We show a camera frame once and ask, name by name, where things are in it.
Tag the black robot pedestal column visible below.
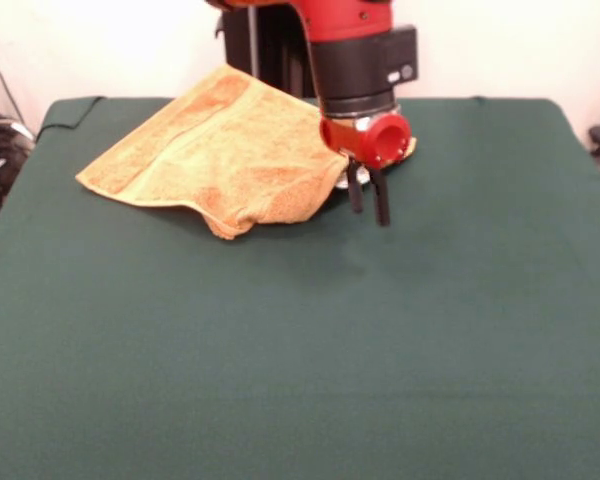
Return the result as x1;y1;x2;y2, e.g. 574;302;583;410
214;7;321;99

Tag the dark green table cloth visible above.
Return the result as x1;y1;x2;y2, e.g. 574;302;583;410
0;95;600;480

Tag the tan terry towel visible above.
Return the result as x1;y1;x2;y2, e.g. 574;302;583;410
74;63;418;243

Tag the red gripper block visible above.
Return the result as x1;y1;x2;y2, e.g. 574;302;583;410
319;112;413;227

